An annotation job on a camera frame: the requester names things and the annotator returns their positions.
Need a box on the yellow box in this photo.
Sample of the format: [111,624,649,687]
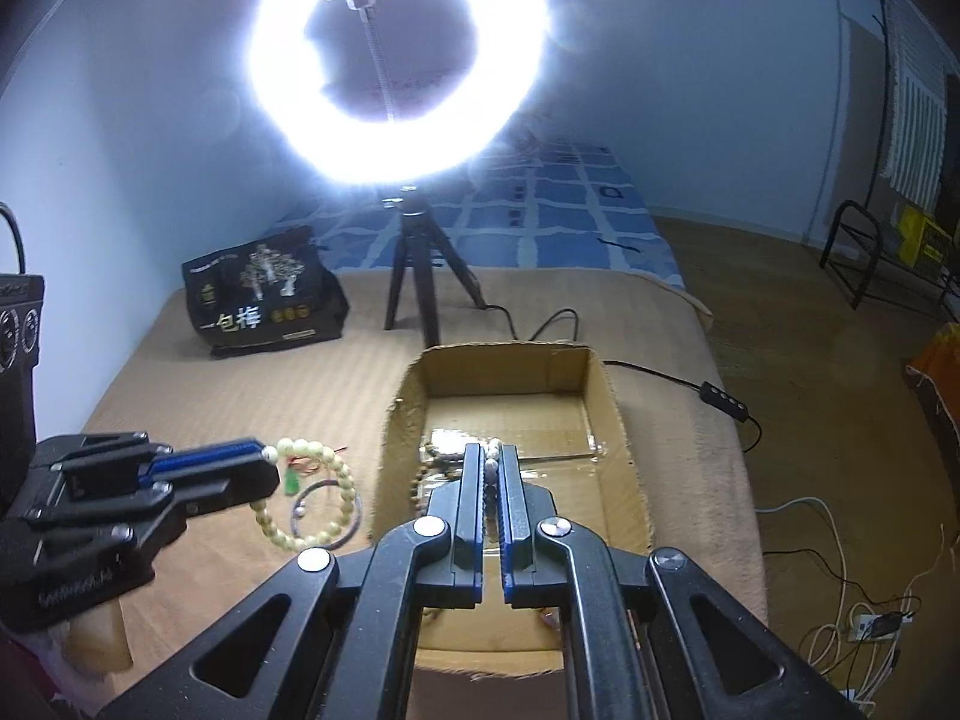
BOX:
[896,202,950,268]

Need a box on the black metal rack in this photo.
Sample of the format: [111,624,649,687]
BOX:
[819,199,955,310]

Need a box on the white woven wall hanging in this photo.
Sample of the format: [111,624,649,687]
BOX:
[874,0,950,212]

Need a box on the black printed bag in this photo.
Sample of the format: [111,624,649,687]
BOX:
[181,225,351,359]

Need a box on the brown bead bracelet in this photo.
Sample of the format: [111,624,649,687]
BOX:
[409,431,470,520]

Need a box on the ring light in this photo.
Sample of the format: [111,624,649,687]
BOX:
[244,0,557,190]

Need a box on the person's left hand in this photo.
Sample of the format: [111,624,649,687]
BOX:
[45,600,134,691]

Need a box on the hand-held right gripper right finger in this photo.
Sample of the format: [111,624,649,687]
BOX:
[499,444,871,720]

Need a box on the black tripod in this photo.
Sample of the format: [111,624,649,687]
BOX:
[380,186,490,350]

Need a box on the pale green bead bracelet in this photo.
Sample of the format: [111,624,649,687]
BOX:
[251,438,358,556]

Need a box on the orange bag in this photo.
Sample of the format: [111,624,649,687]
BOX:
[904,322,960,482]

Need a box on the cardboard box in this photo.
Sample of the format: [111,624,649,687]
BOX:
[367,343,653,680]

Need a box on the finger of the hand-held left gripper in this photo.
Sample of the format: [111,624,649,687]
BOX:
[160,460,285,520]
[139,438,280,485]

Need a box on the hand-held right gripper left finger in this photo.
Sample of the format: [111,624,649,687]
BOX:
[97,444,496,720]

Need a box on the white bead bracelet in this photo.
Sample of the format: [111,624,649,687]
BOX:
[484,454,503,541]

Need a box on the dark cord bracelet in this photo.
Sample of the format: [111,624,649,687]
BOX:
[289,475,368,552]

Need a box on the gooseneck phone holder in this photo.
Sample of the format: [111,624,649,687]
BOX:
[322,0,400,125]

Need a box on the white power strip with cables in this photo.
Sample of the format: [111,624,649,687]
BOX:
[754,495,947,707]

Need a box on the black cable with controller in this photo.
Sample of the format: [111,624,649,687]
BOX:
[480,304,763,452]

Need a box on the blue checked bed sheet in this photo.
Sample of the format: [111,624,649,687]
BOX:
[262,109,688,291]

